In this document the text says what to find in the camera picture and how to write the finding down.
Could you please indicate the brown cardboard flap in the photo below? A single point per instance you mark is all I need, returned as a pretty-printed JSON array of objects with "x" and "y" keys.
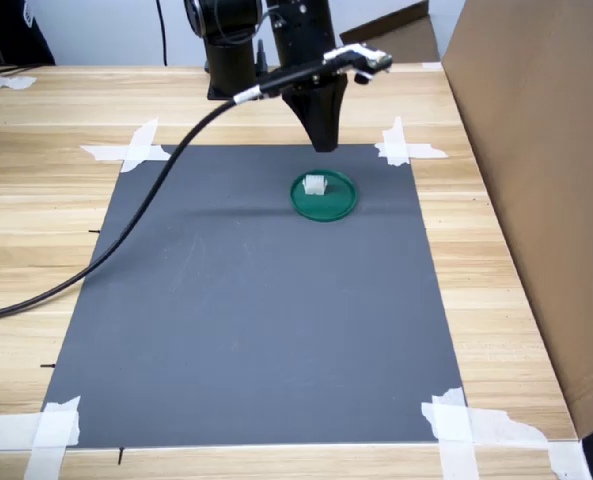
[{"x": 396, "y": 42}]

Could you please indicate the crumpled white tape scrap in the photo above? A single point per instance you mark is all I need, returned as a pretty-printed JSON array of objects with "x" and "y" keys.
[{"x": 6, "y": 82}]

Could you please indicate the small white plastic terminal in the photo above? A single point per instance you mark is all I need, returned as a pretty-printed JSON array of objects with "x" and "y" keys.
[{"x": 315, "y": 185}]

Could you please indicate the large brown cardboard partition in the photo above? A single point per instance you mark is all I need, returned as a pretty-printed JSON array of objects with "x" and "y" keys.
[{"x": 541, "y": 175}]

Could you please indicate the round green lid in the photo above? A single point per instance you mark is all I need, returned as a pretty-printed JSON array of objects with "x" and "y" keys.
[{"x": 331, "y": 207}]

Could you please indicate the white tape corner patch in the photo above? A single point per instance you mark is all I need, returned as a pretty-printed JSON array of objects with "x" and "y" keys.
[
  {"x": 453, "y": 425},
  {"x": 398, "y": 147},
  {"x": 138, "y": 150},
  {"x": 51, "y": 430}
]

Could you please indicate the dark grey mat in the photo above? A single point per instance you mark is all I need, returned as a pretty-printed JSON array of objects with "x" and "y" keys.
[{"x": 276, "y": 310}]

